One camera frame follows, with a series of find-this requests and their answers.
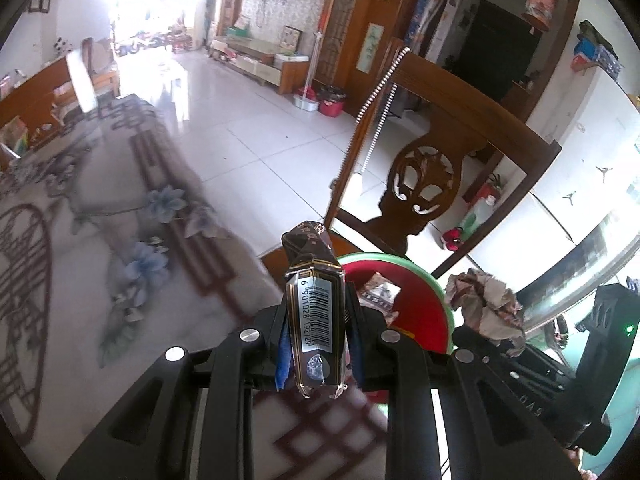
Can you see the blue wall poster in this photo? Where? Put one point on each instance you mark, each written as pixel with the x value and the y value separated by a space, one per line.
pixel 427 5

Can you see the mop with silver bucket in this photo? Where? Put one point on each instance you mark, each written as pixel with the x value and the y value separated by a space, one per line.
pixel 316 50

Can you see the red bucket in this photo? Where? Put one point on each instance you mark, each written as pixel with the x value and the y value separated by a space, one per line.
pixel 331 107

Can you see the red hanging lantern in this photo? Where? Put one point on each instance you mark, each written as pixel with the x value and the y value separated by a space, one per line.
pixel 540 0

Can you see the small red toy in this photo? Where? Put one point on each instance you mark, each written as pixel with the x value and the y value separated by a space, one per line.
pixel 455 238

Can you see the black cigarette box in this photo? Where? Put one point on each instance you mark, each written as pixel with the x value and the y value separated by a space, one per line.
pixel 312 320

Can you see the white refrigerator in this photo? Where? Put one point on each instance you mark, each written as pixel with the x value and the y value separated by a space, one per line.
pixel 600 125

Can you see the green bamboo painting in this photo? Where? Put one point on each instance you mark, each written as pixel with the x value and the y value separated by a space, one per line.
pixel 370 47

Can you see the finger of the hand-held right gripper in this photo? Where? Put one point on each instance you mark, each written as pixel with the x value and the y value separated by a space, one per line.
pixel 535 395

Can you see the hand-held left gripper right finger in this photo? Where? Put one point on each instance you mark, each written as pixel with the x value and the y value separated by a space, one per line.
pixel 352 360

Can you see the white crumpled wrapper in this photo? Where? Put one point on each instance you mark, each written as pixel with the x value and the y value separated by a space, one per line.
pixel 380 292

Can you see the white wooden television cabinet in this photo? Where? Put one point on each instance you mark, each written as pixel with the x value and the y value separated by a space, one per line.
pixel 260 62

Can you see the small bicycle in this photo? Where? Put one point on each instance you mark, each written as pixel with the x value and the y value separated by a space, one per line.
pixel 142 41

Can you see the carved wooden chair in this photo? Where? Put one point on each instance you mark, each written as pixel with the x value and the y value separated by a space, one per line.
pixel 450 95

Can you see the small framed picture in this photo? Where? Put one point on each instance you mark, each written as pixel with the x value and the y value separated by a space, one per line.
pixel 291 38

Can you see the paper ball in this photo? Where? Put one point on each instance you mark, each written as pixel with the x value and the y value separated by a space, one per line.
pixel 485 305

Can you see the red basin with green rim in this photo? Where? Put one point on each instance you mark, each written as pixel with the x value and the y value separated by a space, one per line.
pixel 425 320

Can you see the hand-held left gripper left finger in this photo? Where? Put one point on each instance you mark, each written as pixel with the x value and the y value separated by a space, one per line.
pixel 283 360

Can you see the wooden sofa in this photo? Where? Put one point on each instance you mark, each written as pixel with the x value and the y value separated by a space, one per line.
pixel 45 90

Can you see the blue printed box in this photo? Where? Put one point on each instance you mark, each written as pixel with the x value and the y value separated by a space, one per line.
pixel 597 57

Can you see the wooden lattice partition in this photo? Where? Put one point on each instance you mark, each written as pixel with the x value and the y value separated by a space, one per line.
pixel 345 20

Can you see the white green plastic bottle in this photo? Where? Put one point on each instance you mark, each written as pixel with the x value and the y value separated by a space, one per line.
pixel 475 216

